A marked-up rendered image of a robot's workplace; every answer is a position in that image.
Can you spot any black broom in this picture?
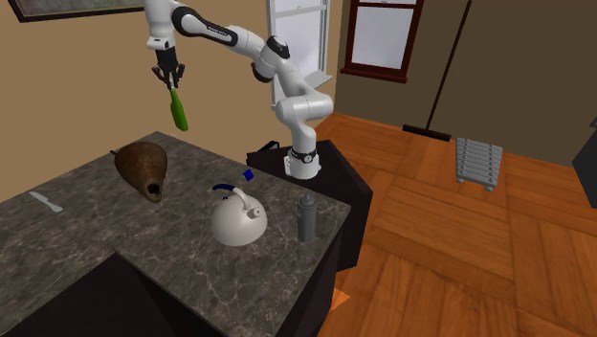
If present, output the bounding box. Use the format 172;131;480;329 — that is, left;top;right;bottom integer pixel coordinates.
402;0;475;143

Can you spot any silver knife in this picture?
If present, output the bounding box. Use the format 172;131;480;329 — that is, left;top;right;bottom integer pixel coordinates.
28;191;64;213

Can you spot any brown cone-shaped vase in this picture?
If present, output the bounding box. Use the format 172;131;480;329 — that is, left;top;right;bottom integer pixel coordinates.
109;141;169;204

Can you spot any white kettle with blue handle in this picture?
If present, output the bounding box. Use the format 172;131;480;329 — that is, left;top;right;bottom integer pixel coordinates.
210;183;269;248

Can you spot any dark red framed window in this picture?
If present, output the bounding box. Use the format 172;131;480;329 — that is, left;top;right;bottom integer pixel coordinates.
340;0;425;84

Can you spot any black robot stand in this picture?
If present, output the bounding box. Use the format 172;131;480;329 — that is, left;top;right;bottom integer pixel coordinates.
245;139;374;273

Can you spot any dark framed wall picture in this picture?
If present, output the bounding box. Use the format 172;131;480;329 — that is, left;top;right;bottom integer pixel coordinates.
7;0;146;24

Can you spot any grey squeeze bottle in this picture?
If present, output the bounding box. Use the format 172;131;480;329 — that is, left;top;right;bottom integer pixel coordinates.
297;191;318;244

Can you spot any white framed window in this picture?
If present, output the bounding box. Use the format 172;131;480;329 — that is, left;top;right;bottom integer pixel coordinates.
265;0;334;112

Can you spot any grey xylophone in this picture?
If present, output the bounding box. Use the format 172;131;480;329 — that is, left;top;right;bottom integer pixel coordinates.
454;137;504;192

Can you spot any green handled kitchen tool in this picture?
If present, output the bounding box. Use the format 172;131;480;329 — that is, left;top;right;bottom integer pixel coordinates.
168;77;189;132

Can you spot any black furniture piece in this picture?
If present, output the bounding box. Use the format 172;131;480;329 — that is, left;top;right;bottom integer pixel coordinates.
571;116;597;210

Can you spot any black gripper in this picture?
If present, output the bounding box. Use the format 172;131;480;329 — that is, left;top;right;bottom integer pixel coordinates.
151;47;187;90

